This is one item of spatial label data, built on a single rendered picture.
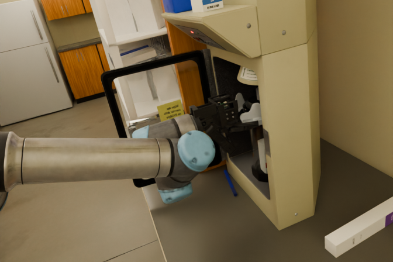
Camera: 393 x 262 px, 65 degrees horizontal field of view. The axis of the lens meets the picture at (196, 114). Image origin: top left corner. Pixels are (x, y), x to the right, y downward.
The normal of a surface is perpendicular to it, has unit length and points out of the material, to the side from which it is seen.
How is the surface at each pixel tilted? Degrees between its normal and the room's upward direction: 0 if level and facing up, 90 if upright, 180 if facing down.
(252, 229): 0
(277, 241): 0
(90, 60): 90
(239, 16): 90
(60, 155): 55
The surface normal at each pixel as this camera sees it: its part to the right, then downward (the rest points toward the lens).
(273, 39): 0.33, 0.32
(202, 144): 0.37, -0.48
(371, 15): -0.93, 0.29
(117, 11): -0.10, 0.36
